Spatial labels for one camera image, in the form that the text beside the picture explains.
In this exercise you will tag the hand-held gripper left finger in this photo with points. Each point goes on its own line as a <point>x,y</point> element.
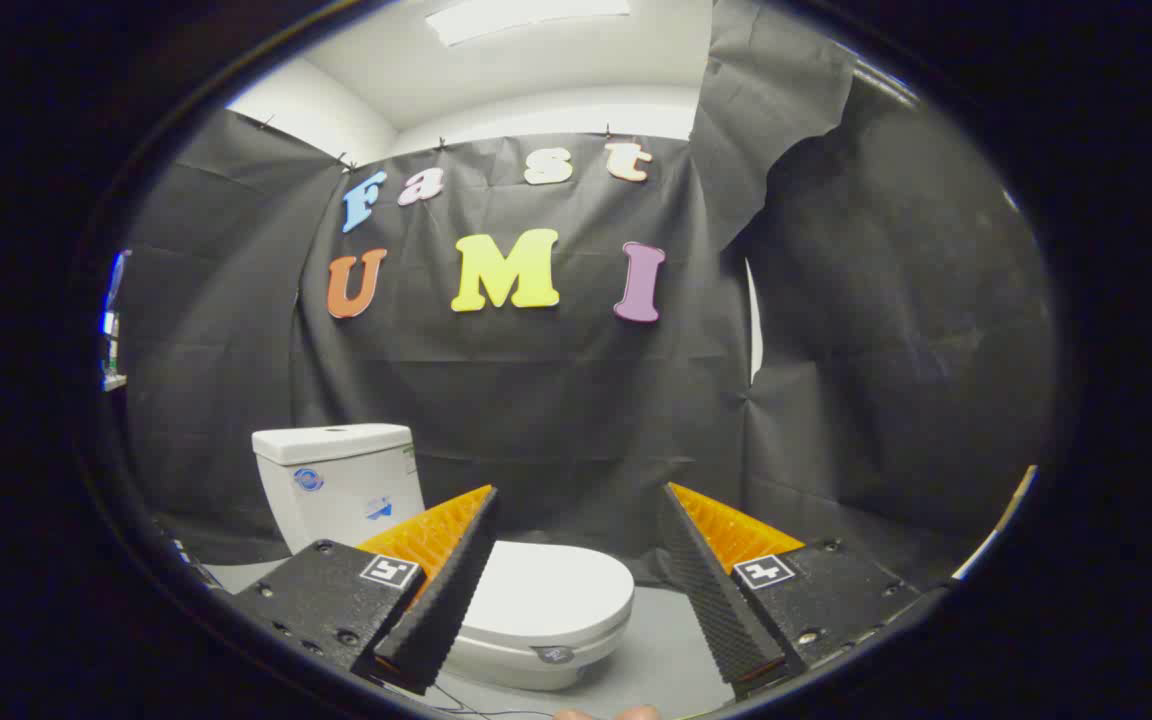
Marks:
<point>451,590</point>

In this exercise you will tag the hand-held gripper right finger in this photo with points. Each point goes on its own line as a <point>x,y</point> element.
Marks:
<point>711,590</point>

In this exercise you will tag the white toilet lid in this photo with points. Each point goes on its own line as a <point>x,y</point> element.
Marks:
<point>556,595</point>

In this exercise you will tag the white toilet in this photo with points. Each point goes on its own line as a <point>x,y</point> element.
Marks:
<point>336,490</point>

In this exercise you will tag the black backdrop cloth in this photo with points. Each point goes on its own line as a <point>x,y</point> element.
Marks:
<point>556,400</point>

